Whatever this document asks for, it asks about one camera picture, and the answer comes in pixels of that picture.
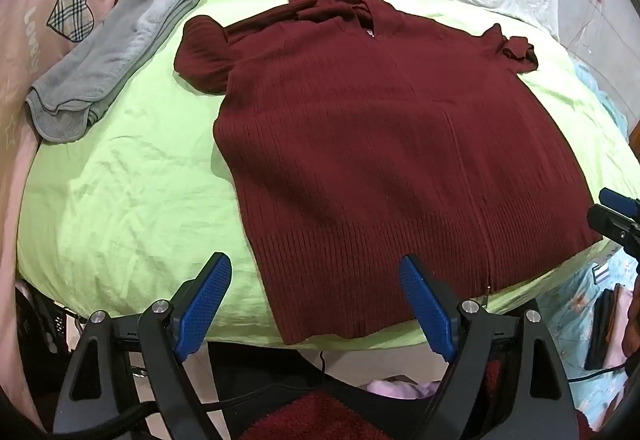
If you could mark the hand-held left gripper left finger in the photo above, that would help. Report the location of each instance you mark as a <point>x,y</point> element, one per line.
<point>207,302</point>

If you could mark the pale pink cloth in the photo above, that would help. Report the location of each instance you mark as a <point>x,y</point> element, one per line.
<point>400,387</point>

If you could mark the pink heart print pillow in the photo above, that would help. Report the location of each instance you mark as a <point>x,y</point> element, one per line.
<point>45,15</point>

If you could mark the dark red fuzzy cloth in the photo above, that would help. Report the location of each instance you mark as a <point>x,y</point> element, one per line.
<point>310,417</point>

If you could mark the black wallet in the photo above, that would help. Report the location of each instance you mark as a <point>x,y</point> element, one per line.
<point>602,330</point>

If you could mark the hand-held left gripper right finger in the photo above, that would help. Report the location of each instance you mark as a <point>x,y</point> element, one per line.
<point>427,307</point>

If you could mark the black remote control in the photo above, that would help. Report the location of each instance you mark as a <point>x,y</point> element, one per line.
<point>56,326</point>

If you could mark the grey folded towel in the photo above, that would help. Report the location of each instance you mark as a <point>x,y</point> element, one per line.
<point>100,70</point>

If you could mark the light blue patterned sheet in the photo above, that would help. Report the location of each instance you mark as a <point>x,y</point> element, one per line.
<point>575,320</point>

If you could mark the maroon knit hooded sweater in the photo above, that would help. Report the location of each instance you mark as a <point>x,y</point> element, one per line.
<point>380,145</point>

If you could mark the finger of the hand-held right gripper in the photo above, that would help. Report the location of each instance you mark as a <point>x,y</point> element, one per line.
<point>622,201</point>
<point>612,222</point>

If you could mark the light green bed sheet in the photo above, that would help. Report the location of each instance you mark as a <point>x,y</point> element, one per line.
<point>135,200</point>

